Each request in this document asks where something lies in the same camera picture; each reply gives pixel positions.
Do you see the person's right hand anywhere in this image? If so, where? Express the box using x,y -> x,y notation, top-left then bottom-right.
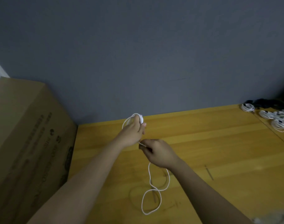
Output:
139,139 -> 182,170

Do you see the person's left hand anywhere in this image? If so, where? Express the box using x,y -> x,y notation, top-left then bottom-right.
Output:
114,114 -> 147,149

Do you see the tangle of white cables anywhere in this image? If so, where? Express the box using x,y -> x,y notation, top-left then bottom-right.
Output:
122,113 -> 172,216

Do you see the person's left forearm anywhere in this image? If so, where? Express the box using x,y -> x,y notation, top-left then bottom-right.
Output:
28,140 -> 124,224

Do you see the person's right forearm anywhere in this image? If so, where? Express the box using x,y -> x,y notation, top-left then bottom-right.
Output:
170,160 -> 252,224

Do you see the plain brown cardboard box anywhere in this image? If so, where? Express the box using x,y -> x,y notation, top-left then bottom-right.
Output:
0,77 -> 78,224

